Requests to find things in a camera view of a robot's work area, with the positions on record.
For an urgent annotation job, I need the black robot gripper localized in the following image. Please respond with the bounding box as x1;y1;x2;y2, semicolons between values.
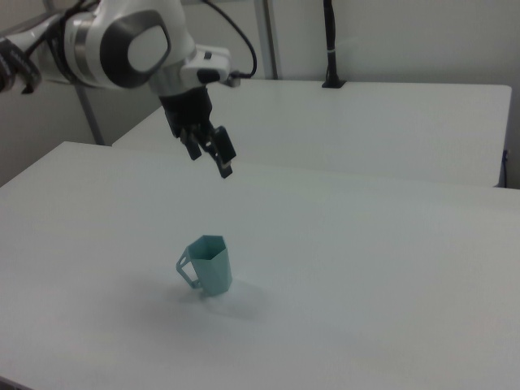
158;85;238;180

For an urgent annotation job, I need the light teal faceted cup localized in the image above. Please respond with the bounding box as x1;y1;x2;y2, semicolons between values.
175;234;233;297

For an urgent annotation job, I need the white table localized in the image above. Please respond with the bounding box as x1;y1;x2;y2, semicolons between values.
110;78;513;189

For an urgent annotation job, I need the black pole with clamp base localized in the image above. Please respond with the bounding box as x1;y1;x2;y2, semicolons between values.
321;0;347;89

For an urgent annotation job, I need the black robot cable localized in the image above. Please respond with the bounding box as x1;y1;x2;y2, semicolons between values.
202;0;258;87

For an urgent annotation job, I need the grey metal frame post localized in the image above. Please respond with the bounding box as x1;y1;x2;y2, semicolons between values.
75;80;104;146
254;0;280;80

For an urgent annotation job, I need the black cable sleeve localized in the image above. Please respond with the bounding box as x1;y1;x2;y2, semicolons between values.
0;36;44;95

